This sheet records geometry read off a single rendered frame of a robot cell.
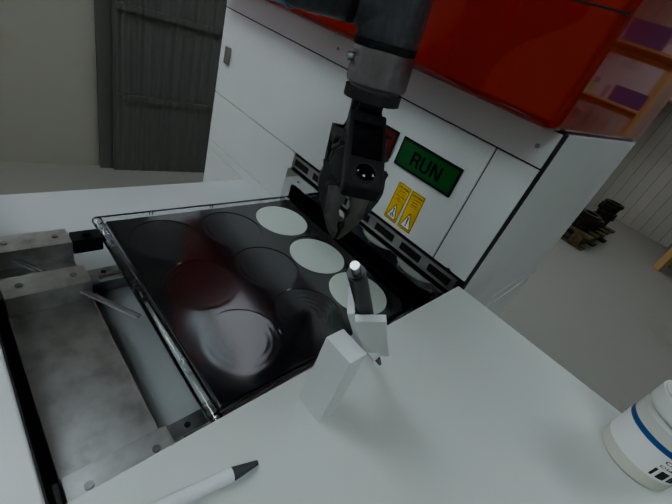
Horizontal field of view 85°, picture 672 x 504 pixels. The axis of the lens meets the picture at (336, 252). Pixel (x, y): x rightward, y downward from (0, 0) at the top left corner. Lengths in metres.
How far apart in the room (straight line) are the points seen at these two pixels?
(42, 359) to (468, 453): 0.43
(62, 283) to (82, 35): 2.09
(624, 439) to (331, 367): 0.34
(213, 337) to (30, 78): 2.24
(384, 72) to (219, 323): 0.36
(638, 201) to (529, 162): 6.53
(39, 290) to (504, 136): 0.60
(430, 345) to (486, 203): 0.23
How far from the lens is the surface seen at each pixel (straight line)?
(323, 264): 0.63
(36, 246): 0.58
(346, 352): 0.29
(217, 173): 1.13
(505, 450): 0.44
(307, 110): 0.80
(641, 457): 0.53
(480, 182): 0.58
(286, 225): 0.70
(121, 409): 0.44
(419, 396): 0.42
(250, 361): 0.46
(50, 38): 2.53
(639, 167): 7.09
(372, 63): 0.46
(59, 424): 0.44
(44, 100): 2.62
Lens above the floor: 1.26
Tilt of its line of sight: 32 degrees down
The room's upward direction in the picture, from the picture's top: 22 degrees clockwise
